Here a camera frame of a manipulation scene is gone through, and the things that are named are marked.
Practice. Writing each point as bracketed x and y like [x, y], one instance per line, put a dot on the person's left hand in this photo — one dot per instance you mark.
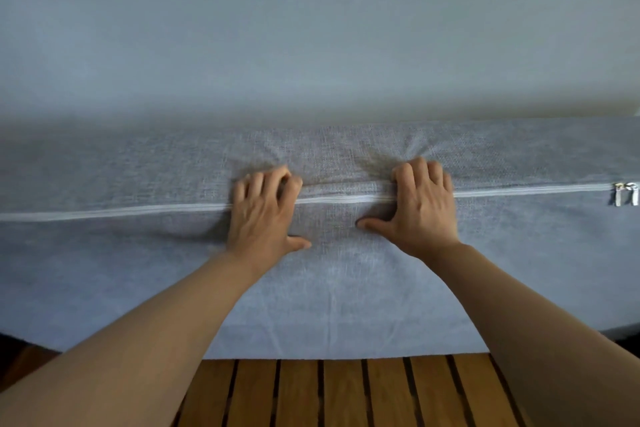
[262, 226]

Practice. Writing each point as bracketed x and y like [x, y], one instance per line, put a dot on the person's right hand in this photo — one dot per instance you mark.
[425, 221]

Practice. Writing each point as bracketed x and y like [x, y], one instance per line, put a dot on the long grey sofa cushion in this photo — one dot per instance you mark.
[150, 266]

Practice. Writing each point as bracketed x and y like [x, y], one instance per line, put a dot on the long dark wooden sofa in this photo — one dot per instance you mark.
[350, 391]

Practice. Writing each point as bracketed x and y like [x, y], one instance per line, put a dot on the person's left forearm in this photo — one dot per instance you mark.
[125, 351]

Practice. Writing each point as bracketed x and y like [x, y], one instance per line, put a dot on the person's right forearm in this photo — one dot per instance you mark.
[550, 341]

